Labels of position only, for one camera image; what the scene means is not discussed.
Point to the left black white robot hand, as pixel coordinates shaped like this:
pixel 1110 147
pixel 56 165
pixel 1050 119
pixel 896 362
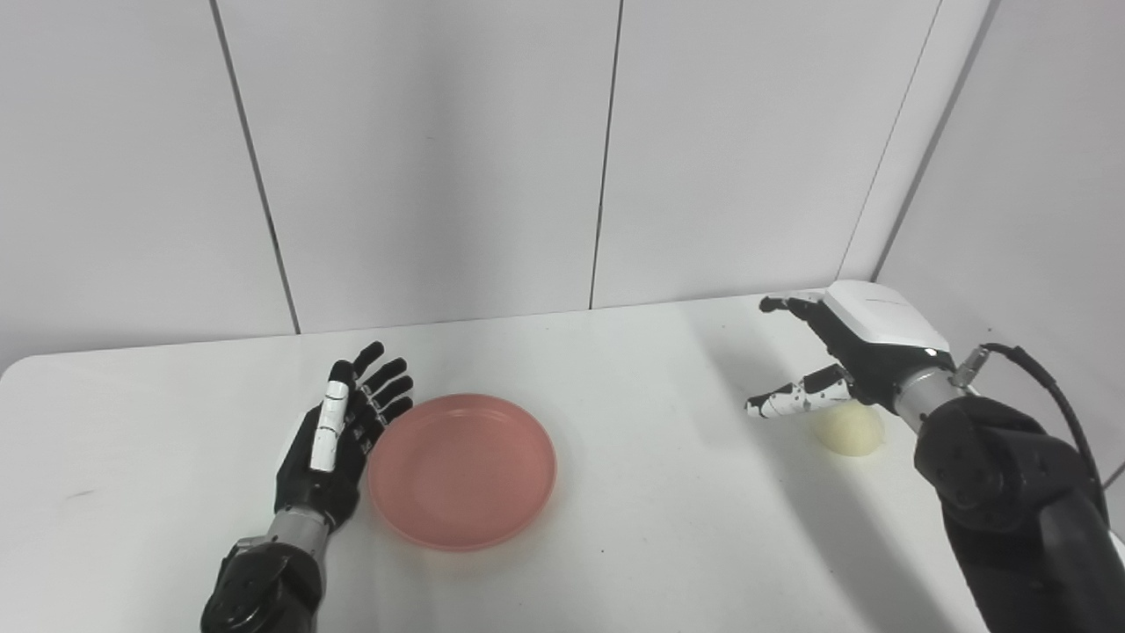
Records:
pixel 338 444

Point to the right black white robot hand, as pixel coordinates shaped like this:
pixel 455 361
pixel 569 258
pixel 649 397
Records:
pixel 857 356

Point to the white steamed bun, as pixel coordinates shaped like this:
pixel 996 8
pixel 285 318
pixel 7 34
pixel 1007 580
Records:
pixel 848 429

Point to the pink round plate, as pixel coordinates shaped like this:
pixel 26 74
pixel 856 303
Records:
pixel 462 471

